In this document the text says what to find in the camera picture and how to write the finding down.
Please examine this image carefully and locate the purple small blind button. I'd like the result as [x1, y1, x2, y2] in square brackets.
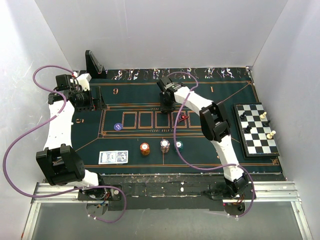
[113, 122, 123, 131]

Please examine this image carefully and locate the red triangular dealer button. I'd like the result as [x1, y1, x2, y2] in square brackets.
[178, 114, 189, 123]

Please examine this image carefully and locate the orange poker chip stack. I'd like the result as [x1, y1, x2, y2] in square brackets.
[140, 142, 150, 156]

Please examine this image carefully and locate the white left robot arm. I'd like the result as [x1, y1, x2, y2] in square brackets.
[36, 73, 107, 200]

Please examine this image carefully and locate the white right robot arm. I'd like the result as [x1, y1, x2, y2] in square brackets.
[157, 76, 249, 199]

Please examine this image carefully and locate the black card shoe holder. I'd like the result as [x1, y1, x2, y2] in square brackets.
[85, 50, 107, 79]

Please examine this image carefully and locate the dark green poker mat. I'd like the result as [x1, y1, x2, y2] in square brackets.
[71, 67, 282, 175]

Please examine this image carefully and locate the blue playing card deck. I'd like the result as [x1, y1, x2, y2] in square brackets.
[98, 150, 129, 165]

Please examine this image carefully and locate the green poker chip stack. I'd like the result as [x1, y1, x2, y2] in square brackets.
[174, 140, 184, 152]

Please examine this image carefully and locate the black chess piece left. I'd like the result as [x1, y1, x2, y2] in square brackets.
[239, 112, 246, 120]

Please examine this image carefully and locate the black chess piece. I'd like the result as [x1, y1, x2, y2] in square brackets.
[244, 125, 252, 133]
[239, 112, 246, 120]
[263, 120, 271, 127]

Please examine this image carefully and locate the black chess piece middle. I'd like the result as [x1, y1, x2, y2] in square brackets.
[244, 125, 252, 133]

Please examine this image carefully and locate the white chess piece upper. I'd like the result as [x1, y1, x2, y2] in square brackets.
[259, 112, 267, 120]

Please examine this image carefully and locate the white chess piece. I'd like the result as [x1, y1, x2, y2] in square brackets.
[259, 112, 267, 120]
[266, 130, 276, 140]

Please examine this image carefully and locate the black white chessboard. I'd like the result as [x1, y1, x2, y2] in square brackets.
[233, 102, 280, 158]

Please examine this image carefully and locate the black chess piece right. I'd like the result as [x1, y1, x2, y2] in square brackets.
[263, 120, 271, 127]

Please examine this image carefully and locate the white chess piece lower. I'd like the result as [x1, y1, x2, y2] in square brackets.
[266, 130, 276, 140]

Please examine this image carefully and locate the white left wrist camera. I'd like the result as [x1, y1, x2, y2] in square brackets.
[76, 73, 92, 91]

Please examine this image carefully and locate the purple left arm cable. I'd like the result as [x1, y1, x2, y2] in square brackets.
[4, 64, 128, 224]

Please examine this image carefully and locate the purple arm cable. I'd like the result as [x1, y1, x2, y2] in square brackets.
[4, 64, 128, 224]
[166, 71, 256, 219]

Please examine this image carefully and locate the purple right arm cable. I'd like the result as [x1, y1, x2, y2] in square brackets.
[166, 71, 256, 219]

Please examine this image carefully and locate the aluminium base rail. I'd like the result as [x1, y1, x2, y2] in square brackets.
[22, 181, 312, 240]

